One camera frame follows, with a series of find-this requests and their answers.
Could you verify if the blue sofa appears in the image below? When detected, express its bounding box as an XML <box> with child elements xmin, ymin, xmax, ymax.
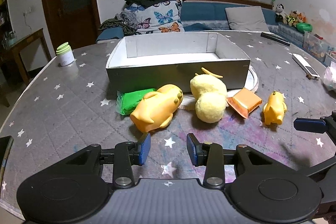
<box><xmin>96</xmin><ymin>0</ymin><xmax>305</xmax><ymax>47</ymax></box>

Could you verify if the wooden side table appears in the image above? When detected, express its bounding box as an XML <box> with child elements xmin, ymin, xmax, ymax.
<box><xmin>0</xmin><ymin>27</ymin><xmax>53</xmax><ymax>85</ymax></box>

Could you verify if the white round plate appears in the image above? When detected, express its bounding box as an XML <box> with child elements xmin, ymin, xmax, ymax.
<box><xmin>179</xmin><ymin>65</ymin><xmax>259</xmax><ymax>110</ymax></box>

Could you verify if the grey cushion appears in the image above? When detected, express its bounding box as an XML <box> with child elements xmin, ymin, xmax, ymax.
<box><xmin>225</xmin><ymin>6</ymin><xmax>269</xmax><ymax>32</ymax></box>

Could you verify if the panda plush toy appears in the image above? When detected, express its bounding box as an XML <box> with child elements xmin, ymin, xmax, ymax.
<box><xmin>275</xmin><ymin>3</ymin><xmax>287</xmax><ymax>24</ymax></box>

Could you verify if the grey star pattern table mat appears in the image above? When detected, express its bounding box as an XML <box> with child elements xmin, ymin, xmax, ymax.
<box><xmin>1</xmin><ymin>31</ymin><xmax>335</xmax><ymax>217</ymax></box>

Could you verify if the clear plastic storage box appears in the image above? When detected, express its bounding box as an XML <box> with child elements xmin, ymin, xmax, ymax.
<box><xmin>303</xmin><ymin>31</ymin><xmax>334</xmax><ymax>63</ymax></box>

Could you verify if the crumpled clear plastic bag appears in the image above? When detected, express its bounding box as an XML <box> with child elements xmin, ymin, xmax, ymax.
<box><xmin>322</xmin><ymin>61</ymin><xmax>336</xmax><ymax>92</ymax></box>

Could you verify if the patterned dark clothing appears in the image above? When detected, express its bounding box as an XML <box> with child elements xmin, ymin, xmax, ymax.
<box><xmin>98</xmin><ymin>11</ymin><xmax>138</xmax><ymax>36</ymax></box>

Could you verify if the green plastic bowl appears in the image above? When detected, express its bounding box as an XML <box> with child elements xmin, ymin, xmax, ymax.
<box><xmin>296</xmin><ymin>23</ymin><xmax>313</xmax><ymax>34</ymax></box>

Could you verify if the black remote control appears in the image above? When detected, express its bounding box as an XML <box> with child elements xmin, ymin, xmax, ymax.
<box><xmin>260</xmin><ymin>32</ymin><xmax>290</xmax><ymax>47</ymax></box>

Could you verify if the white remote control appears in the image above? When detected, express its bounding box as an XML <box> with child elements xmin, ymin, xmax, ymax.
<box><xmin>292</xmin><ymin>53</ymin><xmax>320</xmax><ymax>80</ymax></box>

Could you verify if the white jar green lid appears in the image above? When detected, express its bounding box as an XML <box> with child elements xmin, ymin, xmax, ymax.
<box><xmin>56</xmin><ymin>42</ymin><xmax>75</xmax><ymax>67</ymax></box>

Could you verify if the butterfly print pillow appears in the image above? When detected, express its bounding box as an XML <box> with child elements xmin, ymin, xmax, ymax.
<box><xmin>124</xmin><ymin>0</ymin><xmax>185</xmax><ymax>35</ymax></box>

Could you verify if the orange tiger plush toy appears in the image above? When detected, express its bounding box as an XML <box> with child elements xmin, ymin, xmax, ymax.
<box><xmin>286</xmin><ymin>10</ymin><xmax>306</xmax><ymax>27</ymax></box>

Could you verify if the small yellow duck toy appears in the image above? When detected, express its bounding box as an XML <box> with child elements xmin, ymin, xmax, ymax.
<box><xmin>262</xmin><ymin>90</ymin><xmax>287</xmax><ymax>126</ymax></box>

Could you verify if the yellow plush chick toy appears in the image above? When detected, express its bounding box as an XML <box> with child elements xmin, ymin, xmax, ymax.
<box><xmin>190</xmin><ymin>67</ymin><xmax>228</xmax><ymax>124</ymax></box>

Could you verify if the orange plastic packet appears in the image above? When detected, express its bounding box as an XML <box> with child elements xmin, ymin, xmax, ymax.
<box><xmin>227</xmin><ymin>88</ymin><xmax>262</xmax><ymax>119</ymax></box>

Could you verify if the green plastic packet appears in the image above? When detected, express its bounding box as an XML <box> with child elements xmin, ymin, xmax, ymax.
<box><xmin>116</xmin><ymin>88</ymin><xmax>156</xmax><ymax>115</ymax></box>

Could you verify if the large yellow rubber duck toy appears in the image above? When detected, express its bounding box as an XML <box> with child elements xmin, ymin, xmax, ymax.
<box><xmin>130</xmin><ymin>84</ymin><xmax>183</xmax><ymax>133</ymax></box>

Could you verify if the grey cardboard box white inside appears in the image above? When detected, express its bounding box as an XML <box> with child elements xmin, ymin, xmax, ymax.
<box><xmin>106</xmin><ymin>31</ymin><xmax>251</xmax><ymax>93</ymax></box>

